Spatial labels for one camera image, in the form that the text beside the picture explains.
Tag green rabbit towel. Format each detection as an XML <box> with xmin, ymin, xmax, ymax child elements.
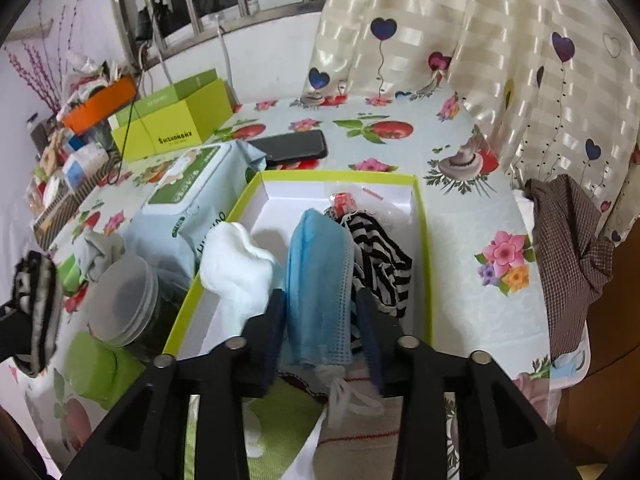
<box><xmin>184</xmin><ymin>374</ymin><xmax>327</xmax><ymax>480</ymax></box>

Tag white cloth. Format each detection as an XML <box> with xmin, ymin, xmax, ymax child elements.
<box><xmin>200</xmin><ymin>222</ymin><xmax>284</xmax><ymax>339</ymax></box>

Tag black white striped sock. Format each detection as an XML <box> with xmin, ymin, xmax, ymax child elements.
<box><xmin>340</xmin><ymin>211</ymin><xmax>413</xmax><ymax>320</ymax></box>

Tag blue face masks bundle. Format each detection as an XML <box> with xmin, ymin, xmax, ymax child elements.
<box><xmin>285</xmin><ymin>209</ymin><xmax>355</xmax><ymax>424</ymax></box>

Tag light green cloth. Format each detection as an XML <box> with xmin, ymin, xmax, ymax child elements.
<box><xmin>58</xmin><ymin>255</ymin><xmax>84</xmax><ymax>297</ymax></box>

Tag beige sock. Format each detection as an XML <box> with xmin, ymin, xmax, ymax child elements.
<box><xmin>312</xmin><ymin>359</ymin><xmax>402</xmax><ymax>479</ymax></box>

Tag snack packet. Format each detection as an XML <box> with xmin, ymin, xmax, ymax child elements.
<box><xmin>324</xmin><ymin>186</ymin><xmax>387</xmax><ymax>220</ymax></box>

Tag green plastic jar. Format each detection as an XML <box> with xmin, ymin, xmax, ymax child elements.
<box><xmin>64</xmin><ymin>332</ymin><xmax>145</xmax><ymax>411</ymax></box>

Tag clear lidded dark container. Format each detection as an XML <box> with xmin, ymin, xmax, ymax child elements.
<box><xmin>88</xmin><ymin>255</ymin><xmax>184</xmax><ymax>356</ymax></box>

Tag striped cardboard tray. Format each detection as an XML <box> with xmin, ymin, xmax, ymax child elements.
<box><xmin>32</xmin><ymin>154</ymin><xmax>122</xmax><ymax>250</ymax></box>

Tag lime green tray box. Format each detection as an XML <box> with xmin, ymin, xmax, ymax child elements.
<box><xmin>164</xmin><ymin>170</ymin><xmax>432</xmax><ymax>366</ymax></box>

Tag wet wipes pack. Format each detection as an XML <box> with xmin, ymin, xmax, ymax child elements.
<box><xmin>122</xmin><ymin>140</ymin><xmax>266</xmax><ymax>280</ymax></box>

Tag blue white tissue pack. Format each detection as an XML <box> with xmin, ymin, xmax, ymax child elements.
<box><xmin>62</xmin><ymin>142</ymin><xmax>108</xmax><ymax>191</ymax></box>

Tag brown checked cloth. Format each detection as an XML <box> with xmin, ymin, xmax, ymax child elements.
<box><xmin>525</xmin><ymin>174</ymin><xmax>614</xmax><ymax>359</ymax></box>

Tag black smartphone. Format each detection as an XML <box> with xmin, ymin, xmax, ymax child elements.
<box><xmin>250</xmin><ymin>129</ymin><xmax>328</xmax><ymax>167</ymax></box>

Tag orange box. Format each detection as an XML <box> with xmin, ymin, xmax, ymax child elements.
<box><xmin>62</xmin><ymin>75</ymin><xmax>136</xmax><ymax>134</ymax></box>

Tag green Shishangnx box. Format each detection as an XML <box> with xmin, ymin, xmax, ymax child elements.
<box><xmin>110</xmin><ymin>70</ymin><xmax>232</xmax><ymax>162</ymax></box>

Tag purple flower branches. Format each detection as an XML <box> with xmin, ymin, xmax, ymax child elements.
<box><xmin>2</xmin><ymin>0</ymin><xmax>81</xmax><ymax>114</ymax></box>

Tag heart pattern curtain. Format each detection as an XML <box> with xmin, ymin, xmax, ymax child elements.
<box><xmin>303</xmin><ymin>0</ymin><xmax>639</xmax><ymax>243</ymax></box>

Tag black cable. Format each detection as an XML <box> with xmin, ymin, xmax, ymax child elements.
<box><xmin>112</xmin><ymin>0</ymin><xmax>177</xmax><ymax>187</ymax></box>

